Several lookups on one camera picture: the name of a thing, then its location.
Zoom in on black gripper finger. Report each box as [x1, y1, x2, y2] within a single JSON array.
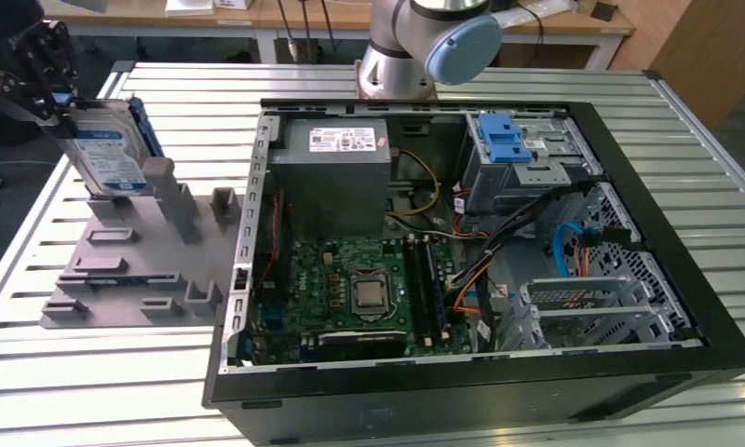
[[9, 19, 81, 127]]

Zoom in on hard disk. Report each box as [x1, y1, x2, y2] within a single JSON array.
[[51, 95, 166, 201]]

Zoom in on metal disk bay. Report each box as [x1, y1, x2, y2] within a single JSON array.
[[501, 274, 690, 350]]

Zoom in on dark office chair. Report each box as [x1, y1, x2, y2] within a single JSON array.
[[0, 92, 57, 146]]

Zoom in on wooden desk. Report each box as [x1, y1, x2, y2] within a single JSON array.
[[35, 0, 635, 71]]

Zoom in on large white box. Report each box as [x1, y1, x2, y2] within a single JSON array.
[[163, 0, 215, 18]]

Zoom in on grey parts rack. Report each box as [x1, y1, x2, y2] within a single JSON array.
[[38, 157, 246, 331]]

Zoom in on grey power supply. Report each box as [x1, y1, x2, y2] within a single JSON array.
[[265, 116, 391, 238]]

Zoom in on green motherboard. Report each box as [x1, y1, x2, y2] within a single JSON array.
[[250, 235, 473, 362]]

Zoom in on silver CPU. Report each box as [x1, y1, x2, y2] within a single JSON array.
[[351, 278, 390, 314]]

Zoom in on blue drive latch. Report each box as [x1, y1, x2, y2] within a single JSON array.
[[478, 114, 535, 164]]

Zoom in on black graphics card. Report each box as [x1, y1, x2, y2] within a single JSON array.
[[313, 328, 409, 359]]

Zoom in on black RAM stick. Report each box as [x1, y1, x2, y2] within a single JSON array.
[[421, 235, 451, 344]]

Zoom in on metal optical drive cage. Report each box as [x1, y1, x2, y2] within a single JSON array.
[[462, 111, 603, 215]]

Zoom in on black PC case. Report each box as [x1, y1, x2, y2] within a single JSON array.
[[201, 97, 745, 443]]

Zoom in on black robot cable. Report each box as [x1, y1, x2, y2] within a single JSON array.
[[275, 0, 339, 64]]

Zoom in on red wires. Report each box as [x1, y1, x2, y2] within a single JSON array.
[[270, 188, 285, 276]]

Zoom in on yellow wires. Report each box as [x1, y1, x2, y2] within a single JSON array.
[[387, 148, 442, 218]]

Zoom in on CPU socket metal frame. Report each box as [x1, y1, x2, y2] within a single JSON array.
[[345, 267, 399, 327]]

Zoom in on thin black desk cable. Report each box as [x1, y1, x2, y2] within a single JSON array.
[[514, 2, 547, 47]]

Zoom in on black wire bundle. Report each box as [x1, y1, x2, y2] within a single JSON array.
[[470, 183, 597, 280]]

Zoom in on long orange flat wire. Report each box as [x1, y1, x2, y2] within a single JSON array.
[[451, 260, 498, 313]]

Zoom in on blue wire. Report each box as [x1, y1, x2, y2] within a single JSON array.
[[551, 222, 597, 280]]

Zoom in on short orange wire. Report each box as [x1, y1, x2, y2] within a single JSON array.
[[573, 239, 590, 278]]

